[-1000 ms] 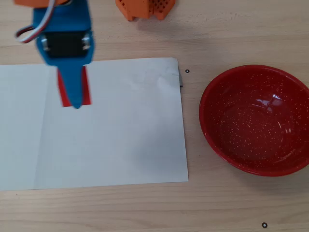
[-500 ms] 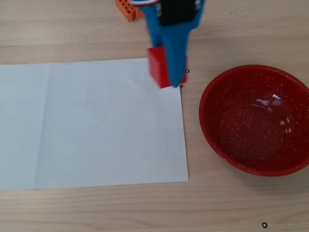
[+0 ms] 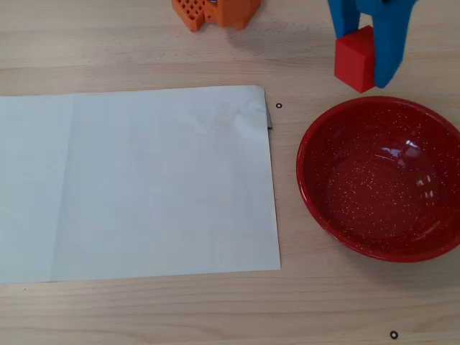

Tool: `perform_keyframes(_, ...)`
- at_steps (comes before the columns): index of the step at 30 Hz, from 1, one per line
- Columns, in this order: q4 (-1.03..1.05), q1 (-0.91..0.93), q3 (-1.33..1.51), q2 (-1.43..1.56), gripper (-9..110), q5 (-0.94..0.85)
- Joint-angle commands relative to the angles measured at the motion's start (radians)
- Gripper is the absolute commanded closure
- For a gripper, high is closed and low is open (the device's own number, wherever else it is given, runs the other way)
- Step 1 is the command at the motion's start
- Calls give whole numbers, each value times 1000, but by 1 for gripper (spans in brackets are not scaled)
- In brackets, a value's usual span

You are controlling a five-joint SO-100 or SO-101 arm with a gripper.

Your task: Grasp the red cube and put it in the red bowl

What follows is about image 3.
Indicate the white paper sheet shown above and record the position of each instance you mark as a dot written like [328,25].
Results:
[143,187]

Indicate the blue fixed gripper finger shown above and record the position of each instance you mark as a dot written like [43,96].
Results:
[345,18]

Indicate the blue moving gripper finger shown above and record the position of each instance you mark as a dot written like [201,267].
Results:
[390,43]

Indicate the red cube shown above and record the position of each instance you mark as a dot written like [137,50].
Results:
[354,64]

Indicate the red speckled bowl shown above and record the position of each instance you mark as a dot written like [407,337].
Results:
[381,179]

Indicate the grey tape piece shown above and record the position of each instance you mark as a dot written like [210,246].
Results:
[269,122]

